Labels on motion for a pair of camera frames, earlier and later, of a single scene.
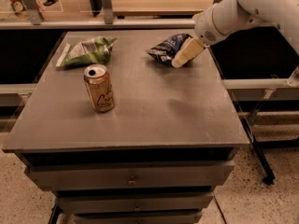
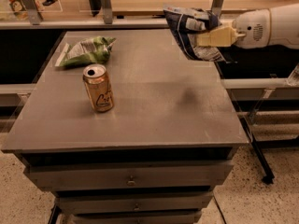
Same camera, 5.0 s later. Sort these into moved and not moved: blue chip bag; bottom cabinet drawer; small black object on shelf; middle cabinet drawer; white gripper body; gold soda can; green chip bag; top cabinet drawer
Moved: blue chip bag; white gripper body
Not moved: gold soda can; bottom cabinet drawer; middle cabinet drawer; top cabinet drawer; green chip bag; small black object on shelf
